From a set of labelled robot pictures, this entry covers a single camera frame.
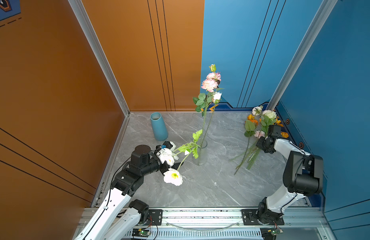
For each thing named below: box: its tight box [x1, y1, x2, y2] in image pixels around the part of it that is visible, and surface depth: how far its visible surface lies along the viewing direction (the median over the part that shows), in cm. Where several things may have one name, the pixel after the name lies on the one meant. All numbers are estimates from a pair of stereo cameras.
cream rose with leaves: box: [244, 106, 277, 170], surface depth 107 cm
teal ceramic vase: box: [150, 112, 168, 141], surface depth 93 cm
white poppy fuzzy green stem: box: [158, 129, 203, 187], surface depth 51 cm
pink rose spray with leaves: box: [192, 63, 224, 147], surface depth 71 cm
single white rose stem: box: [200, 92, 222, 148], surface depth 73 cm
